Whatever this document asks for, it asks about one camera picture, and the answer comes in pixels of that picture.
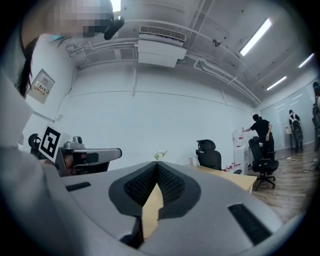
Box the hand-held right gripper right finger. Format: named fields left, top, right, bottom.
left=141, top=161, right=305, bottom=256

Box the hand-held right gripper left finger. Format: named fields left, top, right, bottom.
left=42, top=161, right=159, bottom=251

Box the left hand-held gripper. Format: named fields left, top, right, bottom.
left=38, top=125, right=123, bottom=177

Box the person's left hand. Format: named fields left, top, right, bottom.
left=62, top=152, right=75, bottom=174

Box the white flower bouquet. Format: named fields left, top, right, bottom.
left=152, top=149, right=170, bottom=162

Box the white water dispenser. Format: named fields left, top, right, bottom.
left=231, top=126, right=251, bottom=176

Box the person's grey printed t-shirt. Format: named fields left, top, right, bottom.
left=0, top=69, right=76, bottom=256

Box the white ceiling air conditioner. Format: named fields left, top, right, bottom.
left=137, top=24, right=188, bottom=69

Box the long ceiling light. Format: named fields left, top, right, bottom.
left=239, top=17, right=273, bottom=57
left=265, top=75, right=288, bottom=92
left=298, top=52, right=316, bottom=69

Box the person's head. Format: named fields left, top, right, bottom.
left=21, top=0, right=115, bottom=51

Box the grey wall electrical panel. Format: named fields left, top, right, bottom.
left=26, top=68, right=57, bottom=105

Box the black head-worn camera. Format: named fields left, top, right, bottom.
left=103, top=15, right=126, bottom=41

